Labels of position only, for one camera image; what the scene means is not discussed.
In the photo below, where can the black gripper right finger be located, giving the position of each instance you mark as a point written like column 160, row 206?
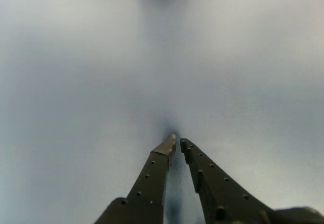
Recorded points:
column 217, row 191

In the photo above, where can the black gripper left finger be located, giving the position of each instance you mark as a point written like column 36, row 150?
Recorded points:
column 149, row 183

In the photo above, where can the dark blue mat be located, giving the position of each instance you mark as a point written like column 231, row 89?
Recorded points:
column 76, row 82

